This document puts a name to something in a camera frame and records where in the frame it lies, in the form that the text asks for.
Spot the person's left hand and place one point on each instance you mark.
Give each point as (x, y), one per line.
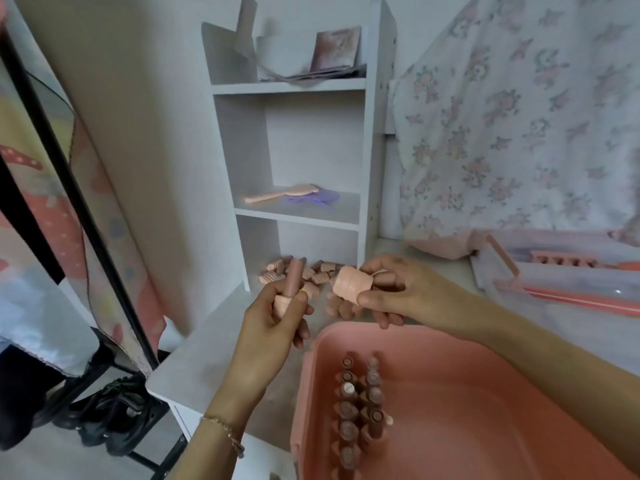
(260, 339)

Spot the person's right hand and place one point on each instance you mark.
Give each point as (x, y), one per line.
(430, 299)

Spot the person's right thumb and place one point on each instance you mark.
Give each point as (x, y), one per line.
(378, 297)

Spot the person's left thumb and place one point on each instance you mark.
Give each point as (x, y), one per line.
(297, 305)

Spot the pink cosmetic tube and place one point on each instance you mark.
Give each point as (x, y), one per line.
(292, 282)

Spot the pink ribbed cap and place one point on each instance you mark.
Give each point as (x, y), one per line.
(352, 284)

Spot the person's right forearm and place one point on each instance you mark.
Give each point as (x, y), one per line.
(555, 374)

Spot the person's left forearm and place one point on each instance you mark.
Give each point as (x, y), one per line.
(215, 439)

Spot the pile of pink ribbed caps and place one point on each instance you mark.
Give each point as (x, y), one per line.
(320, 279)

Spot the purple comb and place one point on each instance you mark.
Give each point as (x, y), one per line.
(312, 198)

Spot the pink hairbrush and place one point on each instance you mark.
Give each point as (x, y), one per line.
(285, 193)

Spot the cluster of pink tubes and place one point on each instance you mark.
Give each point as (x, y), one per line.
(357, 414)

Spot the pink plastic basin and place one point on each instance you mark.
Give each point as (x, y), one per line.
(465, 409)

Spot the white wooden shelf unit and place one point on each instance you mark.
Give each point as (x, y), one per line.
(305, 139)

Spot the pink notched plastic rack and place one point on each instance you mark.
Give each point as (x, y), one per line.
(565, 258)

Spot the clear plastic zip bag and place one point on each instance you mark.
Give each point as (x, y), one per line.
(575, 279)

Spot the black shoe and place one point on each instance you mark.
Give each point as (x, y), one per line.
(85, 407)
(130, 424)

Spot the white floral cloth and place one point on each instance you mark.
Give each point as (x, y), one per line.
(515, 119)

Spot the stack of papers and cards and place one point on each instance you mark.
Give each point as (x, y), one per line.
(315, 57)

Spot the colourful patterned curtain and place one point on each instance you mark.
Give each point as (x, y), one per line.
(55, 204)

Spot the black metal frame pole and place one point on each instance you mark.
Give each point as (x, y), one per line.
(75, 194)

